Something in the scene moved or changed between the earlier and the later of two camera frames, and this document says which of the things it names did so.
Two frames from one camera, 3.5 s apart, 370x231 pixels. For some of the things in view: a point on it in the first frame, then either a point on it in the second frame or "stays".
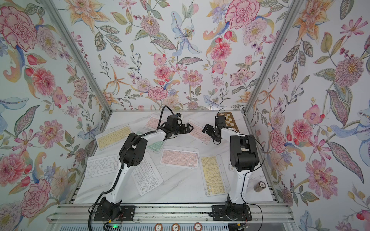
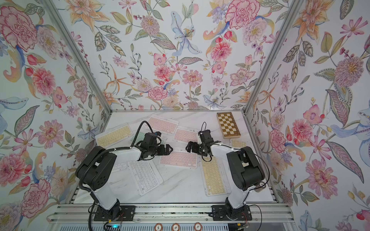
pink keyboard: (181, 157) stays
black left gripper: (183, 131) to (163, 151)
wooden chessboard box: (230, 121) stays
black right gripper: (209, 131) to (194, 150)
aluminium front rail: (171, 213) stays
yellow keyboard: (215, 179) stays
